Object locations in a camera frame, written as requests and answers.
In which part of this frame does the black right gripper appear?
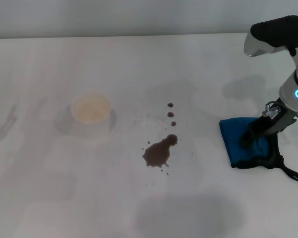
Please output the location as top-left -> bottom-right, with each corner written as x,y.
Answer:
238,98 -> 298,150

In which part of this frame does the blue rag with black trim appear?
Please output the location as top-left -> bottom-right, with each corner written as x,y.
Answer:
218,116 -> 298,183

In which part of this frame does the white paper cup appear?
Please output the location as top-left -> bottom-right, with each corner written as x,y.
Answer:
70,91 -> 112,139

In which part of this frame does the small silver metal connector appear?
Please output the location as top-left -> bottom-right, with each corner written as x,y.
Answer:
262,103 -> 282,119

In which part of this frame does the large dark liquid puddle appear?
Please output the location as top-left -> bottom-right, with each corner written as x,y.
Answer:
141,133 -> 179,168

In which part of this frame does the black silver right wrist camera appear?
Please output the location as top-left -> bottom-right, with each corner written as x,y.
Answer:
243,15 -> 298,58

